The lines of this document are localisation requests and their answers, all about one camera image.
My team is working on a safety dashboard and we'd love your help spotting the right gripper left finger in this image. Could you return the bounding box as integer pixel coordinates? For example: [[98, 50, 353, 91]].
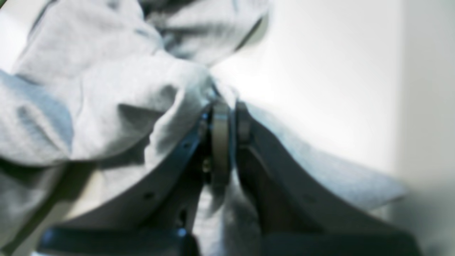
[[37, 102, 231, 256]]

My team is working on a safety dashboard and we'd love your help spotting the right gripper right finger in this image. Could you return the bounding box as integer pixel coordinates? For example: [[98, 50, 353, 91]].
[[235, 102, 421, 256]]

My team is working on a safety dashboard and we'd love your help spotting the grey t-shirt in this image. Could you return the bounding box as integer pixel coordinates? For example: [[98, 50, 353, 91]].
[[0, 0, 409, 256]]

